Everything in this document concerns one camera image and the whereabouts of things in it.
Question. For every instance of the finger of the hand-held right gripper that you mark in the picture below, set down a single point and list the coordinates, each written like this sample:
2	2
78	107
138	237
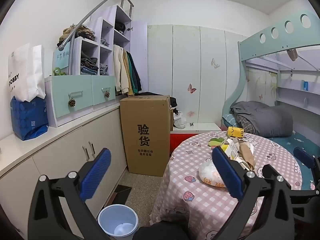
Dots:
303	158
270	171

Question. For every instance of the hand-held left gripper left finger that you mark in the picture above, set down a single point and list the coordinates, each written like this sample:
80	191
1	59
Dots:
96	172

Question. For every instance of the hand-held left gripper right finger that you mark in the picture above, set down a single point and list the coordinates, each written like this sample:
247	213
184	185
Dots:
227	172

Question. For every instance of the brown paper bag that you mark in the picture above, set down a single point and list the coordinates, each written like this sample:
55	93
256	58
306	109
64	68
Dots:
247	152

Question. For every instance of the pale blue plastic bin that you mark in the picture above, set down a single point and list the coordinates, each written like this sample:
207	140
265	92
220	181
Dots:
107	220

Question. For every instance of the white yellow paper box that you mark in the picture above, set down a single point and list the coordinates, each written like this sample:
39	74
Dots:
231	152

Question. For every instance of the green wrapper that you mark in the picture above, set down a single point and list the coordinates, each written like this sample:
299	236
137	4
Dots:
216	142

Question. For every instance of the white low cabinet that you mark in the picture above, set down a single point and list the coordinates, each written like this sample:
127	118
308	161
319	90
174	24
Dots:
62	155

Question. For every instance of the pink checkered tablecloth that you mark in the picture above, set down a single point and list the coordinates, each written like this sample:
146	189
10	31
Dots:
190	160

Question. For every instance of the yellow cylindrical container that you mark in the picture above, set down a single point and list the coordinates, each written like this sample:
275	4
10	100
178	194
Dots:
235	132

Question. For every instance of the grey duvet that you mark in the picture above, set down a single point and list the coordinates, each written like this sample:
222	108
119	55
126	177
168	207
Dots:
270	120

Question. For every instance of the teal plaid pillow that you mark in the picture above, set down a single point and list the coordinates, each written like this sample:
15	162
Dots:
228	120

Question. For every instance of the red white storage bench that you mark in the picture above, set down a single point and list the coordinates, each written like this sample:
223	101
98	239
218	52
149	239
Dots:
180	138

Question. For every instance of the lilac bedside shelf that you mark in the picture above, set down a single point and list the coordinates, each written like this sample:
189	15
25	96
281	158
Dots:
297	92

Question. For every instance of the pink flower sticker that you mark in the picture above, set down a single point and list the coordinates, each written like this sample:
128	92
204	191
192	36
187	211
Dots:
191	113

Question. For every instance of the small blue box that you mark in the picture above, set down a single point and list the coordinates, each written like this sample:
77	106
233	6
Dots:
305	85

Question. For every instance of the pine cone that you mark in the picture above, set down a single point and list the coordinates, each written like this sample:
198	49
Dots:
107	95
72	103

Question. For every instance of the tall cardboard box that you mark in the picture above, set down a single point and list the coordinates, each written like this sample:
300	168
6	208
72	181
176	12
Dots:
145	115

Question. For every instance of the blue printed bag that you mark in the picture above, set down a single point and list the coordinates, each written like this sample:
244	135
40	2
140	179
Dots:
27	120

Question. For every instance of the black clothes heap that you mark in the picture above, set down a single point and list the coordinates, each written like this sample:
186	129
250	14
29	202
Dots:
173	103

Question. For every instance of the teal drawer cabinet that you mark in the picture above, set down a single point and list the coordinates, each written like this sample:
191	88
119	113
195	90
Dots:
75	87

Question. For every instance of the pink butterfly sticker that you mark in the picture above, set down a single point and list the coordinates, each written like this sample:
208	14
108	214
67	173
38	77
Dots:
192	88

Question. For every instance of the mustard hanging garment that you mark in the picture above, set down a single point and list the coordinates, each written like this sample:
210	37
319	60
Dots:
128	80

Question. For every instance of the green hanging garment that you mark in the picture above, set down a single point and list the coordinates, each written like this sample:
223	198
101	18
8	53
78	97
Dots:
132	77

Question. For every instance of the folded grey clothes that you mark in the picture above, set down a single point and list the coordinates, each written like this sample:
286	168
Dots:
104	69

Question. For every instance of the black hanging garment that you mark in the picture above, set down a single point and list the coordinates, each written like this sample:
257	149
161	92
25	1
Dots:
137	77

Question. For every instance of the brown hanging pouch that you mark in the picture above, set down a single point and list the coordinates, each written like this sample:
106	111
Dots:
292	54

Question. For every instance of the folded dark jeans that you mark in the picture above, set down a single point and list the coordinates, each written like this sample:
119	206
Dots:
88	66

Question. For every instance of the green plant decoration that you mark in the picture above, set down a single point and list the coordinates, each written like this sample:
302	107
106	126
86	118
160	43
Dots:
58	72

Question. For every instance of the cream hanging jacket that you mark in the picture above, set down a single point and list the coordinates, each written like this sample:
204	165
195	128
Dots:
120	67

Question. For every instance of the tan butterfly sticker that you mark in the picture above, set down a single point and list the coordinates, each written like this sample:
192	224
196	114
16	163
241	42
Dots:
215	63

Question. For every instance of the white wardrobe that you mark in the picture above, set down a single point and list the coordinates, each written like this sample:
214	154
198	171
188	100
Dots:
160	80

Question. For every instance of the white lilac cubby shelf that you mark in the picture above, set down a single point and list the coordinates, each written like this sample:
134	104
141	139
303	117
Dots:
77	60

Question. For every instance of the teal paper sign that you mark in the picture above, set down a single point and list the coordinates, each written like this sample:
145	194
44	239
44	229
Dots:
62	56

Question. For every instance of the teal bunk bed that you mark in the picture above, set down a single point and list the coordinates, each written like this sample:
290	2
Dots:
252	47

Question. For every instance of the white paper bag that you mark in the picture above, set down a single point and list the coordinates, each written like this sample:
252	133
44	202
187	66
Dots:
25	70

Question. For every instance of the folded light clothes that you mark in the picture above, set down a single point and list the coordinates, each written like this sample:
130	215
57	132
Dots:
105	42

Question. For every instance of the pile of brown clothes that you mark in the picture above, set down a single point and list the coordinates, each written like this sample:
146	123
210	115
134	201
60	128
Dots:
80	33

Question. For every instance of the folded black clothes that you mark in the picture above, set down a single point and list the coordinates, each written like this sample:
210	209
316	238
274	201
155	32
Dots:
120	27

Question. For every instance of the grey metal handrail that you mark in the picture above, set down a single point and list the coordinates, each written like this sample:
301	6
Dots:
100	7

